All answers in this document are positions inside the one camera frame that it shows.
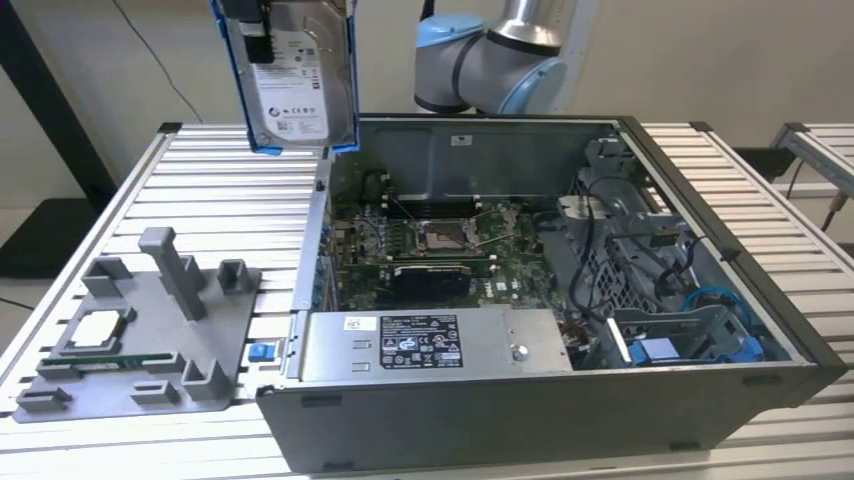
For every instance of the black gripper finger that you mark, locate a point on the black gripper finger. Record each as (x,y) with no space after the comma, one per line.
(259,50)

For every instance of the hard disk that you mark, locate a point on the hard disk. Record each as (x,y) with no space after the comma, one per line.
(301,85)

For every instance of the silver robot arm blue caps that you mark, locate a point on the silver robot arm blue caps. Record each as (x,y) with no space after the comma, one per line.
(528,20)

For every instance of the blue carrier in disk bay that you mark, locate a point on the blue carrier in disk bay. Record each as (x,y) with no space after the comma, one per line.
(657,350)

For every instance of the thin metal locking lever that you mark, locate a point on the thin metal locking lever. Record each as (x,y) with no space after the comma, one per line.
(404,210)

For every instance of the black RAM slot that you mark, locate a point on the black RAM slot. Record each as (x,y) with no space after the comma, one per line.
(434,200)

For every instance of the CPU socket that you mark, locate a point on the CPU socket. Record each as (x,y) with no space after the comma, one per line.
(444,237)

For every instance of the black floor stand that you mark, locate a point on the black floor stand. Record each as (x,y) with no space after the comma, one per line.
(41,240)

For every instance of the black graphics card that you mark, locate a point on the black graphics card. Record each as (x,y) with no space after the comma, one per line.
(430,282)

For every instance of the small blue latch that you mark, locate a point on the small blue latch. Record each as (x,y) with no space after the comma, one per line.
(261,352)

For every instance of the silver CPU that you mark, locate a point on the silver CPU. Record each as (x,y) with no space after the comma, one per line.
(97,330)

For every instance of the green motherboard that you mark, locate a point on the green motherboard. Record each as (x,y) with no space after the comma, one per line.
(521,285)

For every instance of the grey plastic parts rack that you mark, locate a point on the grey plastic parts rack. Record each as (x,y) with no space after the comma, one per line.
(167,350)

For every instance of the green RAM stick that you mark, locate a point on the green RAM stick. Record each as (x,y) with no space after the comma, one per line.
(107,359)

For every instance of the silver power supply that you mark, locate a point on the silver power supply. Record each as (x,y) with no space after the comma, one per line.
(481,345)

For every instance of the grey metal drive cage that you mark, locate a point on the grey metal drive cage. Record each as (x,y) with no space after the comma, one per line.
(628,270)

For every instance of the black box under table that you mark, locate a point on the black box under table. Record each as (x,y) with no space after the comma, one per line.
(761,162)

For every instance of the open grey PC case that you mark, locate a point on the open grey PC case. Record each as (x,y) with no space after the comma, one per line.
(468,425)

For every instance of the metal slat side table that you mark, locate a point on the metal slat side table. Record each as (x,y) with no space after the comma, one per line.
(828,145)

